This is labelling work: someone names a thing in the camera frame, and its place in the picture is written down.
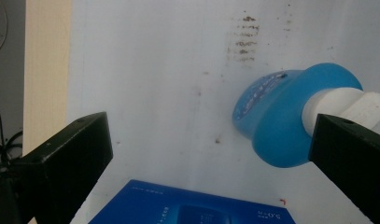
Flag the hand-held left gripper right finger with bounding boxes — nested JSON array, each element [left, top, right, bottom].
[[308, 113, 380, 224]]

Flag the blue box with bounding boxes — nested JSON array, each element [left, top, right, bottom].
[[88, 179, 297, 224]]

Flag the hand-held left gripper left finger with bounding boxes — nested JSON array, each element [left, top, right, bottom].
[[0, 111, 114, 224]]

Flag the blue bottle with white cap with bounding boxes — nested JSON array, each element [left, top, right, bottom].
[[232, 63, 380, 169]]

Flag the black cables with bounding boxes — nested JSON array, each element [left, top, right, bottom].
[[0, 92, 24, 175]]

